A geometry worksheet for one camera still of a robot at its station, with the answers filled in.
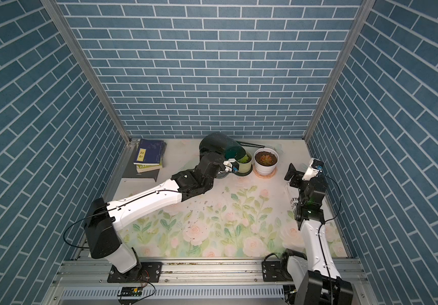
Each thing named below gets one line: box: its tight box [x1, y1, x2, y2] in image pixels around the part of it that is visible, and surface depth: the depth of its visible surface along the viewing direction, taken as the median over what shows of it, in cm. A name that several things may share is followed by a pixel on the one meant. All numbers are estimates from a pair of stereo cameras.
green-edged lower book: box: [135, 158, 164, 173], surface depth 101 cm
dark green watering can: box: [198, 132, 266, 161], surface depth 84 cm
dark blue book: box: [133, 138, 167, 166], surface depth 107 cm
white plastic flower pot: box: [253, 147, 280, 177], surface depth 101 cm
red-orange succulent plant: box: [259, 154, 273, 166], surface depth 101 cm
